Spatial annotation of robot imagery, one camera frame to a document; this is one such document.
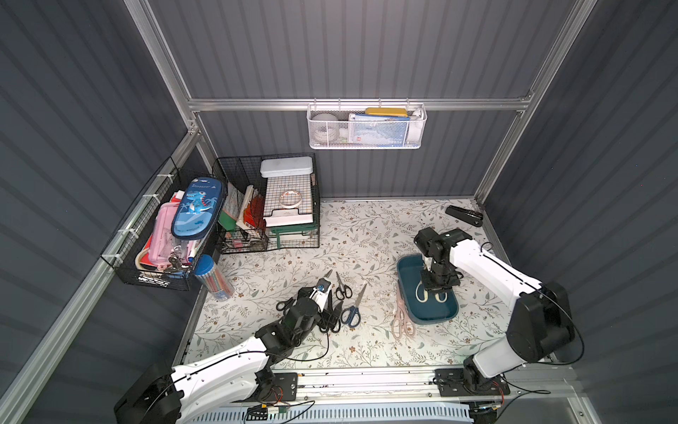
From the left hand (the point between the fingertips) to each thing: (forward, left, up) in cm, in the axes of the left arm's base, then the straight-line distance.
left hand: (328, 296), depth 81 cm
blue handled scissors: (-2, -7, -10) cm, 13 cm away
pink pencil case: (+4, +43, +21) cm, 48 cm away
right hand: (+2, -35, 0) cm, 35 cm away
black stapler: (+40, -60, -8) cm, 72 cm away
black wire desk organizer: (+30, +21, +10) cm, 38 cm away
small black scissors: (+7, -5, -10) cm, 13 cm away
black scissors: (-8, -1, +4) cm, 9 cm away
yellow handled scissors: (0, -34, 0) cm, 34 cm away
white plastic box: (+49, +18, +12) cm, 53 cm away
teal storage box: (-2, -30, -4) cm, 30 cm away
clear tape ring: (+33, +14, +10) cm, 37 cm away
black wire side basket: (-1, +47, +25) cm, 53 cm away
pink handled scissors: (-5, -24, -9) cm, 26 cm away
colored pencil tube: (+4, +36, +8) cm, 37 cm away
